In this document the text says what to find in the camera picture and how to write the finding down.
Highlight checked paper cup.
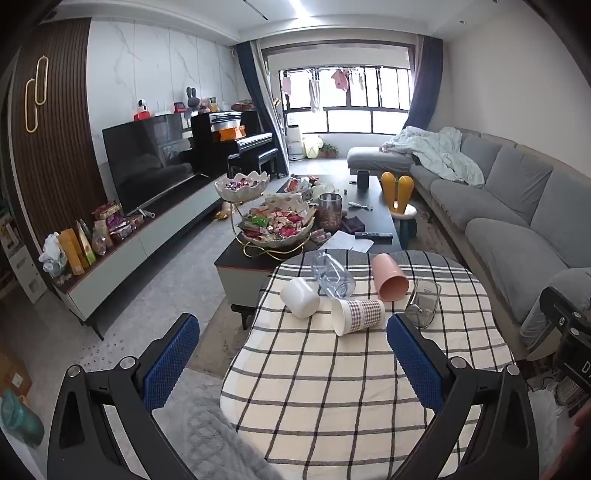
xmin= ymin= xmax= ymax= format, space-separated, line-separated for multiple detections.
xmin=331 ymin=298 xmax=386 ymax=337

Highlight light blue blanket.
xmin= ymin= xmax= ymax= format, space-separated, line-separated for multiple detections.
xmin=381 ymin=126 xmax=485 ymax=188

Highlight black upright piano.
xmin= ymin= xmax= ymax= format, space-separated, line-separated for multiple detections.
xmin=190 ymin=110 xmax=280 ymax=179

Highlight blue curtain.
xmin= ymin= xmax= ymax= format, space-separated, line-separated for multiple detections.
xmin=405 ymin=36 xmax=444 ymax=131
xmin=237 ymin=41 xmax=290 ymax=179

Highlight white tiered candy bowl stand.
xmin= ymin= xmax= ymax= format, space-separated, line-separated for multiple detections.
xmin=215 ymin=171 xmax=317 ymax=259

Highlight grey sofa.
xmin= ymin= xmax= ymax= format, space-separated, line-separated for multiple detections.
xmin=347 ymin=127 xmax=591 ymax=350

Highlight black framed window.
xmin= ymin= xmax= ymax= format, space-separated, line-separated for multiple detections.
xmin=279 ymin=67 xmax=413 ymax=136

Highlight grey fluffy rug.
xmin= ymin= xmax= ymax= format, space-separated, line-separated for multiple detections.
xmin=106 ymin=369 xmax=266 ymax=480

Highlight pink plastic cup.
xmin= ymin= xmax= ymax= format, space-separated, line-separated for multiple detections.
xmin=372 ymin=253 xmax=410 ymax=302

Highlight dark coffee table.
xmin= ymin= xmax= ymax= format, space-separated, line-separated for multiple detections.
xmin=215 ymin=174 xmax=398 ymax=329

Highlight pile of wrapped candies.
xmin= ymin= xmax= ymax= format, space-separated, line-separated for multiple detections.
xmin=240 ymin=207 xmax=315 ymax=241

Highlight white air purifier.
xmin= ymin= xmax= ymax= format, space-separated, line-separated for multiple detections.
xmin=286 ymin=124 xmax=304 ymax=160

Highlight grey television cabinet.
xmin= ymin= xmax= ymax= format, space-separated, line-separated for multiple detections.
xmin=51 ymin=173 xmax=230 ymax=341

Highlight snack tray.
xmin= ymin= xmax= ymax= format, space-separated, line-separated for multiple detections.
xmin=283 ymin=175 xmax=336 ymax=200

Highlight yellow rabbit-ear stool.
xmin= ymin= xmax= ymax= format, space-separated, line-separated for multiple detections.
xmin=381 ymin=172 xmax=417 ymax=250

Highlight gold wall ornament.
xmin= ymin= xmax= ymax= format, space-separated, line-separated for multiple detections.
xmin=25 ymin=55 xmax=51 ymax=134

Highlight clear round glass cup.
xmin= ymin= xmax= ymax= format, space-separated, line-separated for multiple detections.
xmin=311 ymin=253 xmax=356 ymax=299

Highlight pile of snack packets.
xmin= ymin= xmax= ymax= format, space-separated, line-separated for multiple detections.
xmin=58 ymin=202 xmax=145 ymax=276

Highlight black piano bench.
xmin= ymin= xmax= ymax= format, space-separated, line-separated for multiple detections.
xmin=228 ymin=148 xmax=279 ymax=179

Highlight black checked white tablecloth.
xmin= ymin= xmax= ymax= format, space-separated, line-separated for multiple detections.
xmin=219 ymin=249 xmax=517 ymax=468

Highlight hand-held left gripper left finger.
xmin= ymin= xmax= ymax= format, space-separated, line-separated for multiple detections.
xmin=47 ymin=313 xmax=200 ymax=480

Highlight flat screen television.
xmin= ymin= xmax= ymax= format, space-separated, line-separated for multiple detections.
xmin=102 ymin=112 xmax=205 ymax=215

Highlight white paper sheets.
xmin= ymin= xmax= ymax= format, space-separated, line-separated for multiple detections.
xmin=328 ymin=231 xmax=376 ymax=253

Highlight white plastic cup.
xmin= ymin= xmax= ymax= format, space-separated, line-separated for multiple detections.
xmin=280 ymin=277 xmax=321 ymax=320

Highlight glass jar of nuts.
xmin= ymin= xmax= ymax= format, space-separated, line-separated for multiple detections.
xmin=318 ymin=193 xmax=343 ymax=232

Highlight teal bag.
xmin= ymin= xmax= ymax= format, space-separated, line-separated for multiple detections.
xmin=0 ymin=390 xmax=45 ymax=446

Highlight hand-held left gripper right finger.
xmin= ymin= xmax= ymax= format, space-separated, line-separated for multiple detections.
xmin=386 ymin=313 xmax=541 ymax=480

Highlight clear square glass cup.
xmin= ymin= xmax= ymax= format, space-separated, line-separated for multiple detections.
xmin=405 ymin=278 xmax=443 ymax=329

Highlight white plastic bag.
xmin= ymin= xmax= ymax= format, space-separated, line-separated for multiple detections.
xmin=39 ymin=233 xmax=68 ymax=278
xmin=526 ymin=392 xmax=561 ymax=480

